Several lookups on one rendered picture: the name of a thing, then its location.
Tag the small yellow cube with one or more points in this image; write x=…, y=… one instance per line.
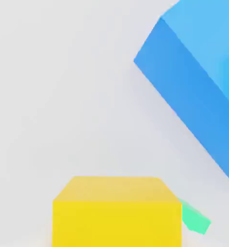
x=116, y=222

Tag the large blue box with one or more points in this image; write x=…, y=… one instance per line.
x=193, y=77

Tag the small green cube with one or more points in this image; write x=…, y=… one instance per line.
x=195, y=220

